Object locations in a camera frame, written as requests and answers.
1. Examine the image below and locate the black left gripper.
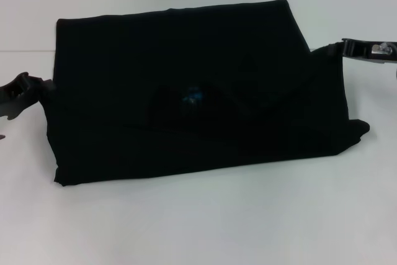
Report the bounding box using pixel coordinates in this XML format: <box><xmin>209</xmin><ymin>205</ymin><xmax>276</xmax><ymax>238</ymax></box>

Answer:
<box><xmin>0</xmin><ymin>71</ymin><xmax>57</xmax><ymax>122</ymax></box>

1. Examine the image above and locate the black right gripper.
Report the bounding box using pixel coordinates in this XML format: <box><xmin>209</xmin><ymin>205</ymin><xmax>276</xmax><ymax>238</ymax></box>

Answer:
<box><xmin>324</xmin><ymin>38</ymin><xmax>397</xmax><ymax>64</ymax></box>

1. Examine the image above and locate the black shirt with FREE print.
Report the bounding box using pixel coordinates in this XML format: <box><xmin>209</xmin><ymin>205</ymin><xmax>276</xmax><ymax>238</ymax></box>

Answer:
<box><xmin>46</xmin><ymin>0</ymin><xmax>372</xmax><ymax>187</ymax></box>

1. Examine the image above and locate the silver plug on right gripper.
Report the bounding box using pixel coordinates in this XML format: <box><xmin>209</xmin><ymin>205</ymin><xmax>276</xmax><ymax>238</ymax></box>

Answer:
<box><xmin>370</xmin><ymin>42</ymin><xmax>394</xmax><ymax>55</ymax></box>

